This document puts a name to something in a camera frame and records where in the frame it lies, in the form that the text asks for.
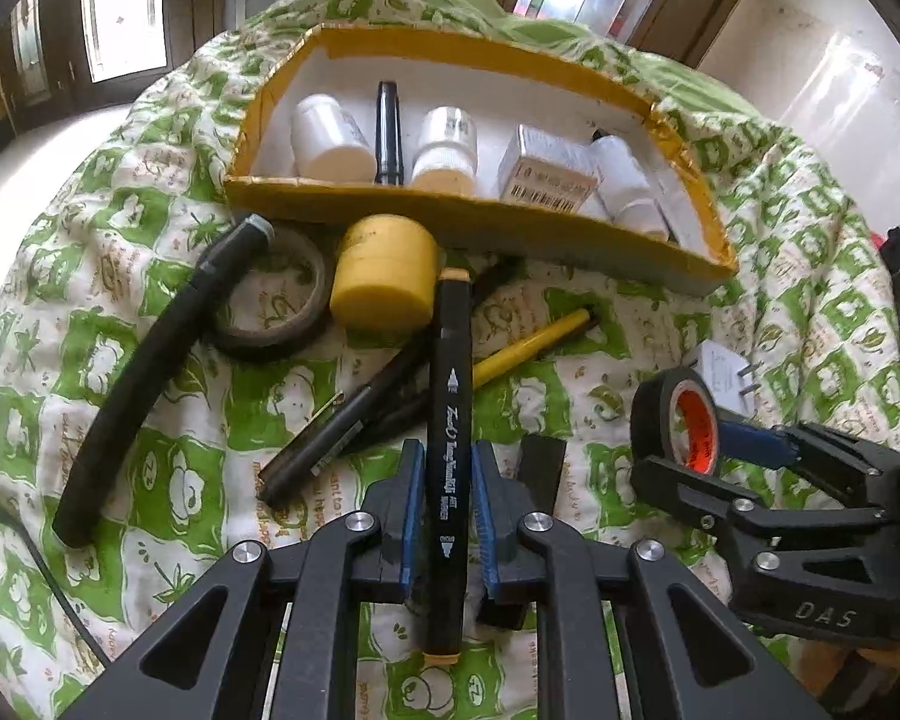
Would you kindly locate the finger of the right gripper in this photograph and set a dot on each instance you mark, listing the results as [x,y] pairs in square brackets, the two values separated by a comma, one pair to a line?
[691,497]
[831,460]

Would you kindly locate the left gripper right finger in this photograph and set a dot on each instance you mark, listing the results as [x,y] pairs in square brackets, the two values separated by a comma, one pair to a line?
[622,632]

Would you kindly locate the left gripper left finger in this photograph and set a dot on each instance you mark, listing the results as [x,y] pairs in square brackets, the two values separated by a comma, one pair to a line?
[273,633]

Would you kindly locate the black electrical tape roll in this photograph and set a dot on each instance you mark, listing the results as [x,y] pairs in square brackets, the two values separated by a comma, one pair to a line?
[673,418]

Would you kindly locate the white power adapter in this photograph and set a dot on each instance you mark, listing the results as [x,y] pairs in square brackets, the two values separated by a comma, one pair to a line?
[730,378]

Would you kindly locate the short black marker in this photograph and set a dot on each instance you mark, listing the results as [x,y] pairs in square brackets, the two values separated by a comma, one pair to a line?
[512,574]

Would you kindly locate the black marker orange ends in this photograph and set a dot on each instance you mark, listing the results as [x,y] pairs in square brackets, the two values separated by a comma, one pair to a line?
[447,477]

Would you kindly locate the long black tube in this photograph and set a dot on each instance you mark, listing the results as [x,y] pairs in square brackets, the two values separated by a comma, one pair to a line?
[153,363]

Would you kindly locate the large white bottle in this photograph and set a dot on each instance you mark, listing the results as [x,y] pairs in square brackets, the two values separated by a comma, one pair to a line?
[625,189]

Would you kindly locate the white medicine box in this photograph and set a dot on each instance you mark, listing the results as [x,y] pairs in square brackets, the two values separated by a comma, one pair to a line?
[542,169]

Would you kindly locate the white bottle red label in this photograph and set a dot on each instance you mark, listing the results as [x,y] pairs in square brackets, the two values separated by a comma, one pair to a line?
[446,160]

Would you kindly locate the long black pen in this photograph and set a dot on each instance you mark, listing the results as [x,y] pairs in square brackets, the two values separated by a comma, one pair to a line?
[388,141]

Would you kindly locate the white bottle green label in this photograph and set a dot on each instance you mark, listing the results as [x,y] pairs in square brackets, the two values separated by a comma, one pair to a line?
[328,144]

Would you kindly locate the yellow black pen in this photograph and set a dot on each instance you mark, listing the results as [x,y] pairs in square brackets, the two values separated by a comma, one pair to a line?
[413,410]

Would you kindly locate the green patterned quilt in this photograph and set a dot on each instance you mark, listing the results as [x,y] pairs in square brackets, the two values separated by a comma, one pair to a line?
[811,304]

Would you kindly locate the yellow taped foam tray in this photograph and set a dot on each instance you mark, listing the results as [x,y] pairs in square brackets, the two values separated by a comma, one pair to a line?
[502,87]

